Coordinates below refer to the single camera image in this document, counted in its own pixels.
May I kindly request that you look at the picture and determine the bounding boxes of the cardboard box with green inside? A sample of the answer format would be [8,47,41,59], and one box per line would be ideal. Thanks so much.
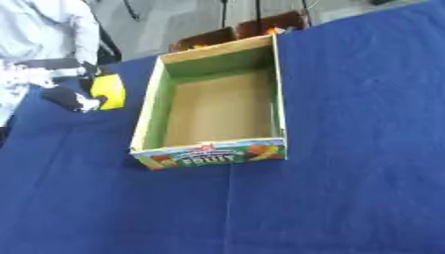
[126,34,289,172]

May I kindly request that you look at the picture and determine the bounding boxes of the yellow block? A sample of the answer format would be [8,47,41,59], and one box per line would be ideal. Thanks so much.
[88,72,127,111]

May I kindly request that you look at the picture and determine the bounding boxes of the black cable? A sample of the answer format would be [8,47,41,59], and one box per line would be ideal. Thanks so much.
[121,0,143,22]

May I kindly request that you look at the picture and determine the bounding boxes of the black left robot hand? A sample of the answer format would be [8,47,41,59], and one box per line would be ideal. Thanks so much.
[38,61,111,113]

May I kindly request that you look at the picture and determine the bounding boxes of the black tripod leg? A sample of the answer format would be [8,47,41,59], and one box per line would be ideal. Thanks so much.
[299,0,315,28]
[219,0,229,29]
[253,0,264,24]

